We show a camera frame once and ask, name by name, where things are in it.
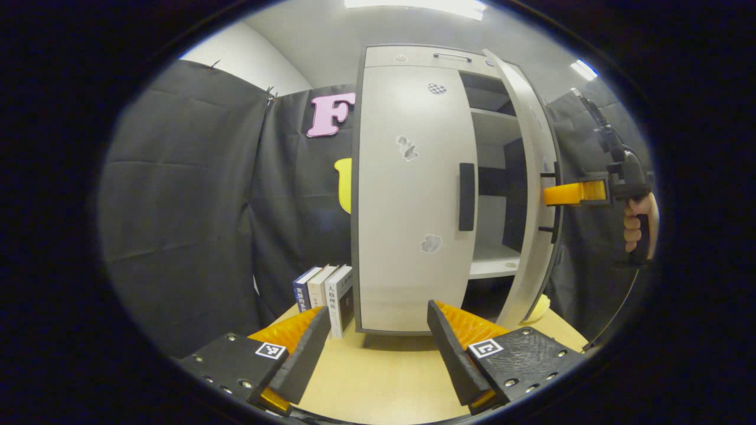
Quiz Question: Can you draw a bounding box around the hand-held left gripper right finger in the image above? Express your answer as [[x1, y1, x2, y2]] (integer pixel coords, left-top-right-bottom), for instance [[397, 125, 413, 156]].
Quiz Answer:
[[426, 300, 591, 417]]

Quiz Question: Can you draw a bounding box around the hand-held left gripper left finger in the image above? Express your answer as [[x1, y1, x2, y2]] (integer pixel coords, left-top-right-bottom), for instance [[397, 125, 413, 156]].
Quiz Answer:
[[177, 306, 331, 417]]

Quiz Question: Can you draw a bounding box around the grey cabinet door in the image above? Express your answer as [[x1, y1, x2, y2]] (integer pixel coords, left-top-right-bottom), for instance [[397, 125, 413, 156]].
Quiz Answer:
[[354, 65, 478, 334], [483, 48, 565, 330]]

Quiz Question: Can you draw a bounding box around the grey double-door shoe cabinet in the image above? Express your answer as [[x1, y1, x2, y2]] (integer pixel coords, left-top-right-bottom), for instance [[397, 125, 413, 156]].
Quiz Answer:
[[351, 44, 562, 337]]

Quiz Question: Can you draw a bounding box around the blue book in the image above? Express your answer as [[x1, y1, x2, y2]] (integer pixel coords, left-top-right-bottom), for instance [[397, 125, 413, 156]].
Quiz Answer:
[[292, 266, 322, 313]]

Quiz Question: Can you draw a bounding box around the white and black book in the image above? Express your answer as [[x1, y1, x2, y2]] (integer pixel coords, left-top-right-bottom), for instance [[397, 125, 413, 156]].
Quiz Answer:
[[325, 266, 355, 339]]

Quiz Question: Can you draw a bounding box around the beige book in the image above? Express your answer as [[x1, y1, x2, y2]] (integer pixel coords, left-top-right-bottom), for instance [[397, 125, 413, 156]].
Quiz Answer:
[[307, 264, 338, 309]]

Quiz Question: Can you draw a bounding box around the yellow plush ball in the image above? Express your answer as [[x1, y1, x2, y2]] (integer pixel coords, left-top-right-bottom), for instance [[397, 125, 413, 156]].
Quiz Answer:
[[523, 294, 552, 323]]

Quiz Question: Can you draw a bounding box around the small ceiling light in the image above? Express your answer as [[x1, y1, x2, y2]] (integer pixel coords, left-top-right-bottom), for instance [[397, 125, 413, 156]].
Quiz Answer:
[[570, 59, 598, 82]]

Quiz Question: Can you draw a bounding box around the black backdrop cloth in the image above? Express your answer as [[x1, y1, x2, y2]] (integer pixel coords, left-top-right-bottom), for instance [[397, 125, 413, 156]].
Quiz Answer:
[[97, 59, 655, 358]]

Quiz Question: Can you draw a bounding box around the long ceiling light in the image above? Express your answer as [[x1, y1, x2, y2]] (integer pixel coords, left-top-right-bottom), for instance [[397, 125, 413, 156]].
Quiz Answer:
[[344, 0, 488, 21]]

